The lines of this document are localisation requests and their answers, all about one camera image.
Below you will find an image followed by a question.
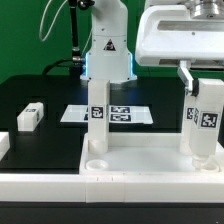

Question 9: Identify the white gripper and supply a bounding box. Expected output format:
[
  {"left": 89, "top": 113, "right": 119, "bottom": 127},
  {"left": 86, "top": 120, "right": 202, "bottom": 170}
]
[{"left": 135, "top": 3, "right": 224, "bottom": 96}]

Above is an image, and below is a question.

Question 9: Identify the white desk top tray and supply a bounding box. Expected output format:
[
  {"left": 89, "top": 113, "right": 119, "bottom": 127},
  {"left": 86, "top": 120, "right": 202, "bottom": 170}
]
[{"left": 79, "top": 132, "right": 224, "bottom": 176}]

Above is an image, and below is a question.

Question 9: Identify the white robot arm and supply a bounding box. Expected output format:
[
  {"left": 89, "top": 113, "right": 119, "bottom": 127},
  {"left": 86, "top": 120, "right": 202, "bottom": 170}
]
[{"left": 84, "top": 0, "right": 224, "bottom": 95}]

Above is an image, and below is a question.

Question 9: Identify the fiducial marker sheet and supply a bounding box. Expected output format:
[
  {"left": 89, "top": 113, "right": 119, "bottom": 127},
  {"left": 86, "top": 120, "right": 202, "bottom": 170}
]
[{"left": 61, "top": 105, "right": 153, "bottom": 124}]

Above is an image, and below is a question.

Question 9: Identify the white left fence block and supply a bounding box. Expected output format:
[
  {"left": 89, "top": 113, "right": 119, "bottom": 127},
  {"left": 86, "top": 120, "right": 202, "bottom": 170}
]
[{"left": 0, "top": 132, "right": 10, "bottom": 161}]

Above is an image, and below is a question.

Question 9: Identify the black camera stand pole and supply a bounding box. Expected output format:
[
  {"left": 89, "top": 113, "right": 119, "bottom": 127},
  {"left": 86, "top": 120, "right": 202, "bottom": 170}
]
[{"left": 68, "top": 0, "right": 95, "bottom": 78}]

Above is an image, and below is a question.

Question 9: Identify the black cable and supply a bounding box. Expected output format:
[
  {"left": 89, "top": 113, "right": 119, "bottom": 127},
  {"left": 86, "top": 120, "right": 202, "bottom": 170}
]
[{"left": 41, "top": 58, "right": 75, "bottom": 76}]

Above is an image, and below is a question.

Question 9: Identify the white cable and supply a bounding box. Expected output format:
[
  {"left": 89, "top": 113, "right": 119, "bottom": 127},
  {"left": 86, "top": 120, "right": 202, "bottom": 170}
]
[{"left": 38, "top": 0, "right": 69, "bottom": 43}]

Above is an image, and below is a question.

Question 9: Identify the white front fence wall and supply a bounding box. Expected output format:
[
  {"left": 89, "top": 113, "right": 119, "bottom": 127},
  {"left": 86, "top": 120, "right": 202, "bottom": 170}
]
[{"left": 0, "top": 173, "right": 224, "bottom": 203}]

